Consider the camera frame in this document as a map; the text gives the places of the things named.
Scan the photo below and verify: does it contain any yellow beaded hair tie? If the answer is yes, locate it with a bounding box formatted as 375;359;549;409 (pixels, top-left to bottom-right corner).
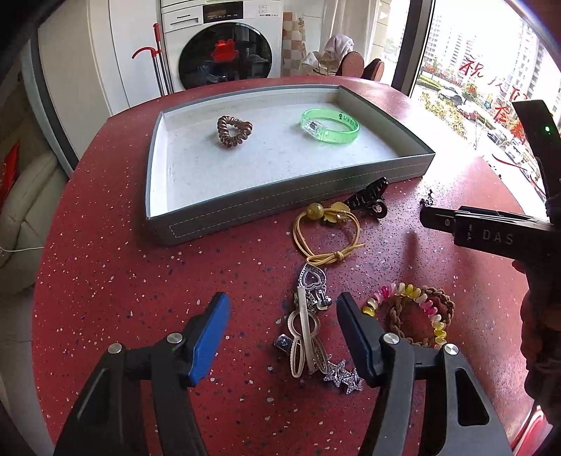
293;202;365;267

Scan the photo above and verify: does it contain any white cabinet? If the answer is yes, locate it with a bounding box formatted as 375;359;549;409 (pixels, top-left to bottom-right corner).
37;0;163;119

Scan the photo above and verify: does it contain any silver star hair clip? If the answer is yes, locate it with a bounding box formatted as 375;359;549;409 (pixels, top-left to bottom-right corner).
313;351;364;394

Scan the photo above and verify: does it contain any black claw hair clip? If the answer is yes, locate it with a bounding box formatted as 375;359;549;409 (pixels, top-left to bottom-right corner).
344;176;388;220

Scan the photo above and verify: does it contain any brown braided hair tie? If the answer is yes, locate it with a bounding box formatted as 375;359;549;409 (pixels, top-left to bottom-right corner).
377;287;455;348

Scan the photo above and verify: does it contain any multicoloured spiral hair tie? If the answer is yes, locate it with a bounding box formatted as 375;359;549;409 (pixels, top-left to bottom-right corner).
362;283;448;349

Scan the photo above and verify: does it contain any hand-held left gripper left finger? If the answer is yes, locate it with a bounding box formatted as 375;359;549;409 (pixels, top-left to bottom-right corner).
53;291;231;456

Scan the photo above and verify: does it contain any white washing machine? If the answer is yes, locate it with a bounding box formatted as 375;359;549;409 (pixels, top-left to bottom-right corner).
160;0;285;93

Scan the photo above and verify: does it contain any white cloth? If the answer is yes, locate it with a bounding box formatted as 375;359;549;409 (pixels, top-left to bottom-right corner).
324;34;355;62

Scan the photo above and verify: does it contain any checkered board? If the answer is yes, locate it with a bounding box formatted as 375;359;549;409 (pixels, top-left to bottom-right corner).
283;12;306;77

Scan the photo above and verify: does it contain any dark window frame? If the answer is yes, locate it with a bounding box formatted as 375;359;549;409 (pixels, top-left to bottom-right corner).
392;0;434;97

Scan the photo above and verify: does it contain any silver heart pendant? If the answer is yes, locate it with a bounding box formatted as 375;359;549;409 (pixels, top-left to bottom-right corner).
298;263;331;312

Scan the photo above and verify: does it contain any beige oval hair clip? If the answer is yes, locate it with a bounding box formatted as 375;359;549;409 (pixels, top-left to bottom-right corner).
287;285;327;378

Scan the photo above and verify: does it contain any brown spiral hair tie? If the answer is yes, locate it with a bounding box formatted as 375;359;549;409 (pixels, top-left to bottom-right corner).
217;115;254;149

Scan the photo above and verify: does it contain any red cushion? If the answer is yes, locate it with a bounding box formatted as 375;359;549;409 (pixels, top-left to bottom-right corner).
0;140;20;194

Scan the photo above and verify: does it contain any red handled mop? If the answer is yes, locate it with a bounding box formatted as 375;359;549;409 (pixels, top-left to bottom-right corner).
131;23;174;97

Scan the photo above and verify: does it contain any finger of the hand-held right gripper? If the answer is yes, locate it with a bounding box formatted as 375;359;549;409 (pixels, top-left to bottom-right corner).
419;204;459;232

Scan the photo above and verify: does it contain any grey rectangular tray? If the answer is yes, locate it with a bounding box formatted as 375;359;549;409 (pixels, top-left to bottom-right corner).
144;83;436;246

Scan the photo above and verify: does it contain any green translucent bracelet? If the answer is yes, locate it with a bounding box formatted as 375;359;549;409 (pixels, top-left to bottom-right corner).
300;108;360;145

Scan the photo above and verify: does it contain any person's right hand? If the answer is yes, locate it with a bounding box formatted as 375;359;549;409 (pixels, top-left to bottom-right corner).
511;259;561;395

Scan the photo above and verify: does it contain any cream sofa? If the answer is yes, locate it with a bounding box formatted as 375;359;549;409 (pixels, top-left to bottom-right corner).
0;145;73;294

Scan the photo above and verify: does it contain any red window decal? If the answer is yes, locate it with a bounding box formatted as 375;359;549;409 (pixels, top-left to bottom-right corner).
458;55;540;176

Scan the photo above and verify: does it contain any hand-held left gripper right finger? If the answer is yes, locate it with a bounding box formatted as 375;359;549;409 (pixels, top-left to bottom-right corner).
336;291;513;456

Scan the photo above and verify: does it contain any brown slipper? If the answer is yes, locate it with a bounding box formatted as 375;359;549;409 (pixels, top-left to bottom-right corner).
339;51;364;80
361;59;385;82

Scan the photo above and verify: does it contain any pale plastic bag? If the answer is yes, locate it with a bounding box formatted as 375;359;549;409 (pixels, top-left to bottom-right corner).
302;50;347;77

